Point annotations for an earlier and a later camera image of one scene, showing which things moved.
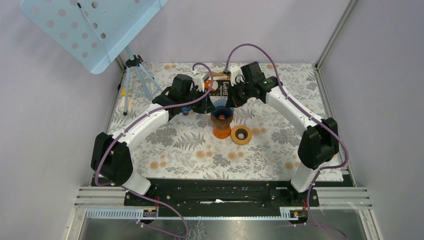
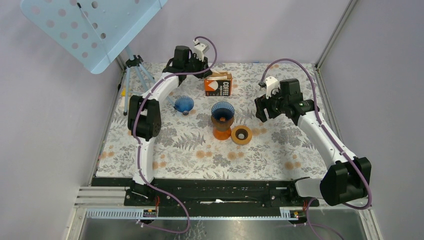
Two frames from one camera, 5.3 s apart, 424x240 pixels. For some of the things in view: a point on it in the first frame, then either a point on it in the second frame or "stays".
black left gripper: [206, 106] to [201, 65]
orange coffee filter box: [220, 87] stays
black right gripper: [232, 100] to [262, 102]
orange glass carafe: [222, 133] stays
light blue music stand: [97, 32] stays
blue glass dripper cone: [221, 111] stays
